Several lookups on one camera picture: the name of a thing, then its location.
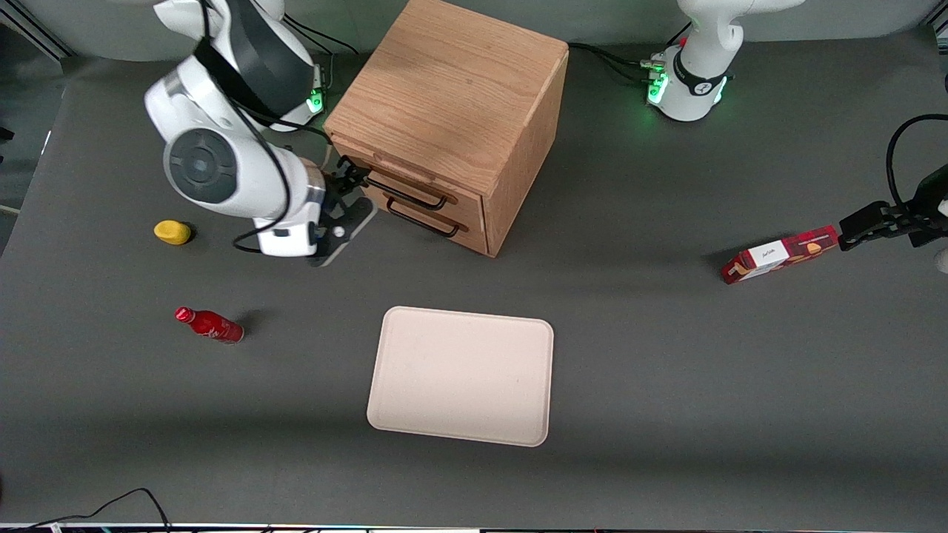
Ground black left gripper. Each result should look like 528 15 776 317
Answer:
838 164 948 252

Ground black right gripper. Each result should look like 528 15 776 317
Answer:
318 156 371 227

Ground wooden drawer cabinet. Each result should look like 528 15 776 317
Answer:
324 0 570 258

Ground red snack box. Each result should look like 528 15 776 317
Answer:
721 225 840 286

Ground yellow lemon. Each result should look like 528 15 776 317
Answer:
153 220 192 246

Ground red drink bottle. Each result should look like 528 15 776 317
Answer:
174 306 245 345

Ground beige plastic tray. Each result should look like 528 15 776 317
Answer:
367 306 555 448

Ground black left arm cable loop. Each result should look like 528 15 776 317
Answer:
887 113 948 212

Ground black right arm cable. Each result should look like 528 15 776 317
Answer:
194 0 334 254

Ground black right base cables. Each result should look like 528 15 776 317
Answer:
284 13 360 57

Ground black base cables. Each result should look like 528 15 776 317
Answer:
569 22 693 82
284 13 360 57

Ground black left base cables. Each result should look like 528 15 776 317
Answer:
569 22 693 82

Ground thin black floor cable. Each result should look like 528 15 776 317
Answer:
0 488 173 532

